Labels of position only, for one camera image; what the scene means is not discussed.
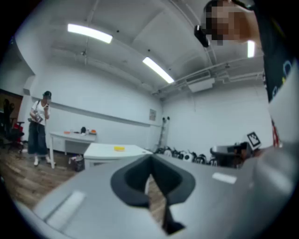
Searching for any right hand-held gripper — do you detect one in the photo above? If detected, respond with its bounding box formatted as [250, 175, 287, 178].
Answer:
[209, 132, 263, 169]

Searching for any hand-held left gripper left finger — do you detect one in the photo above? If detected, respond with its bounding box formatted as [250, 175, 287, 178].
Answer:
[32, 154, 167, 239]

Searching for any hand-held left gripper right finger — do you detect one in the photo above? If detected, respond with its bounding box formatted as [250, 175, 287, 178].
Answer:
[149, 140, 299, 239]

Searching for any pile of black white devices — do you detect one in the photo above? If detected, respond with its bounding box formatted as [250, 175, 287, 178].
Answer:
[153, 146, 218, 167]

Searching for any black bag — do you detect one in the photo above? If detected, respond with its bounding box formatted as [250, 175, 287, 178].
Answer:
[68, 154, 85, 173]

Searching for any white rounded table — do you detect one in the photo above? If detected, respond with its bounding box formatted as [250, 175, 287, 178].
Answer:
[83, 142, 153, 170]

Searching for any white ceiling air conditioner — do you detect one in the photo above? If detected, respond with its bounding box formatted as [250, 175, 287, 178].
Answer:
[187, 77, 215, 93]

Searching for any white table with drawer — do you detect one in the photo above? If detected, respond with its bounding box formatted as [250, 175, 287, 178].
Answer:
[49, 131, 98, 169]

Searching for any long ceiling light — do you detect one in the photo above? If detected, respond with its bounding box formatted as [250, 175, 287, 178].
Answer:
[142, 56, 175, 84]
[67, 23, 114, 44]
[247, 40, 256, 58]

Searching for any red office chair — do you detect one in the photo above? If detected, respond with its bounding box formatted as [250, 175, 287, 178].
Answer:
[12, 121, 25, 145]

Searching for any person's black printed shirt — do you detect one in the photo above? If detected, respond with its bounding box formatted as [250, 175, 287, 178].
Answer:
[253, 0, 295, 103]

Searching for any black office chair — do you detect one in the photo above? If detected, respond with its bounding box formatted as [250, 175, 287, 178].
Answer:
[2, 98, 25, 154]

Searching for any person's head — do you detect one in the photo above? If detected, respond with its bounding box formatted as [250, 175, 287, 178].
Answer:
[200, 0, 260, 46]

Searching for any grey camera stand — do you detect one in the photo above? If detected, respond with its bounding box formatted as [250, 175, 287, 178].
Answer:
[157, 116, 171, 148]

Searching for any black head-mounted camera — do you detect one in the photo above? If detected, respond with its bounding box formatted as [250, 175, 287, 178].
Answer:
[194, 24, 210, 48]

